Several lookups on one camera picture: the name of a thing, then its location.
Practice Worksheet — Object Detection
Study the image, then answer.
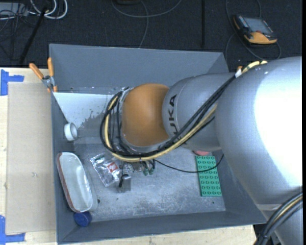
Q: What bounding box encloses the clear plastic packet red label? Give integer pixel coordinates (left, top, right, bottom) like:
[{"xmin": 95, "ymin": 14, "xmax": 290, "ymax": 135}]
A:
[{"xmin": 89, "ymin": 153, "xmax": 123, "ymax": 188}]

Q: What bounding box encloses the grey metal bin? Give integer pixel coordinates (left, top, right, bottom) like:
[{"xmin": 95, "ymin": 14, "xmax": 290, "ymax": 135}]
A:
[{"xmin": 48, "ymin": 43, "xmax": 267, "ymax": 245}]

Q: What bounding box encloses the white oval dish red rim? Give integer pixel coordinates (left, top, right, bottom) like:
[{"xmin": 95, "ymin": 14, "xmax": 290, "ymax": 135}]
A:
[{"xmin": 56, "ymin": 152, "xmax": 99, "ymax": 213}]

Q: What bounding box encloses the blue round cap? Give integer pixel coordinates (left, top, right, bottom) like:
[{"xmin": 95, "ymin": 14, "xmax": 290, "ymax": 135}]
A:
[{"xmin": 73, "ymin": 211, "xmax": 93, "ymax": 228}]

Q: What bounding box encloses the white tape roll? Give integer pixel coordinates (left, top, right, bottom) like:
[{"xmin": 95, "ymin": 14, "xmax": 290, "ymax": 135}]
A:
[{"xmin": 64, "ymin": 122, "xmax": 79, "ymax": 141}]

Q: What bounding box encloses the green studded flat plate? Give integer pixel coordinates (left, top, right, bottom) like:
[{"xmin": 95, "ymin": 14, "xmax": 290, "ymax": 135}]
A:
[{"xmin": 195, "ymin": 155, "xmax": 223, "ymax": 197}]

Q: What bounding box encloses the pale cardboard board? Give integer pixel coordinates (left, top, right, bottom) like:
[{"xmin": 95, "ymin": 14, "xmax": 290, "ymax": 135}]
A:
[{"xmin": 5, "ymin": 82, "xmax": 57, "ymax": 236}]

